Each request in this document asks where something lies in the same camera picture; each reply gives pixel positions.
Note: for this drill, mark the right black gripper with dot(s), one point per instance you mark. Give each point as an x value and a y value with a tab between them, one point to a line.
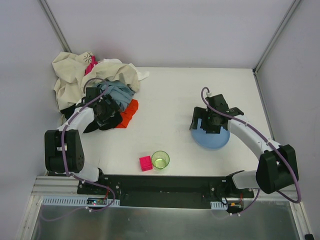
197	115

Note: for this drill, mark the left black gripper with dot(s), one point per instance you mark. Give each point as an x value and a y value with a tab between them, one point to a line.
107	110

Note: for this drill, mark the blue-grey cloth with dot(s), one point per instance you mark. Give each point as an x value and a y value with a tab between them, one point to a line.
119	92

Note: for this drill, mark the orange cloth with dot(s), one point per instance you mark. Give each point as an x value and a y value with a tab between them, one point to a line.
128	114

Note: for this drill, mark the magenta cloth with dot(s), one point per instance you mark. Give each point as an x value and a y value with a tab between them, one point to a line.
91	65

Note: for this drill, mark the beige cloth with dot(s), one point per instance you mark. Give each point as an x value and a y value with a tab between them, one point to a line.
70	70

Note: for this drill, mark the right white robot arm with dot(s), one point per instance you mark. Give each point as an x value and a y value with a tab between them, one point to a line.
277	163

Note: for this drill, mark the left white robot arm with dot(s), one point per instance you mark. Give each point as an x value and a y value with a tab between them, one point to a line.
64	153

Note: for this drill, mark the blue plastic plate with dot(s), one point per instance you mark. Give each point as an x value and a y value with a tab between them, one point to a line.
211	141

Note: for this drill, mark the green transparent cup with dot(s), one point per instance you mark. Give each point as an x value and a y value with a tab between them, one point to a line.
160	159

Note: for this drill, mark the pink plastic cube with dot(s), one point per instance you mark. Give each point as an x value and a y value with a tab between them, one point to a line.
145	163

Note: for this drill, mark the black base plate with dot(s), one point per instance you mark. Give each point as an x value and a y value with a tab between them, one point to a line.
183	192

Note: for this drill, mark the right white cable duct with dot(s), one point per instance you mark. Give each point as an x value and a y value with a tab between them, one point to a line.
217	205

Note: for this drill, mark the white cable duct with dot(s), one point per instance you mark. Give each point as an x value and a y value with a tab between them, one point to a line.
71	201
217	205

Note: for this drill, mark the right aluminium corner post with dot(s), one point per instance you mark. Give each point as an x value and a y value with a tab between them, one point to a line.
276	35

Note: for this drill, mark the aluminium corner post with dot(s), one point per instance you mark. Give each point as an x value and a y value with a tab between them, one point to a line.
54	25
276	35

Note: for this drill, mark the left white cable duct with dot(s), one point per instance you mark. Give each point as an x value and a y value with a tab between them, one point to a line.
71	201

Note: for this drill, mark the left aluminium corner post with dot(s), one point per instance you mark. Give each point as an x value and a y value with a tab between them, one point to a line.
54	25

